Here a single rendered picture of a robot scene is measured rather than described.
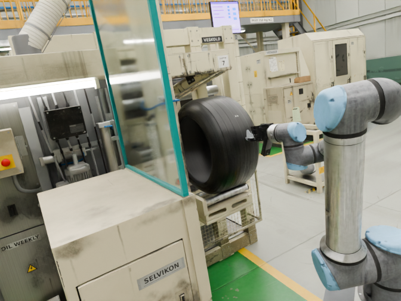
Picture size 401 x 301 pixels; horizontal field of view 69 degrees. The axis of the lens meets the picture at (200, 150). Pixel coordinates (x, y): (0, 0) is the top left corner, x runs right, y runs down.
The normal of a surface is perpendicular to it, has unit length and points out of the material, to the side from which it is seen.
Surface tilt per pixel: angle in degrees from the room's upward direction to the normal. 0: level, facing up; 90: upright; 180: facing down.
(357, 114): 102
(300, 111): 90
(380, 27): 90
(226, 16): 90
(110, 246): 90
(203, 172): 38
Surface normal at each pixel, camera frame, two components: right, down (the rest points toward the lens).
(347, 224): -0.18, 0.46
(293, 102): 0.49, 0.13
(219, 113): 0.25, -0.62
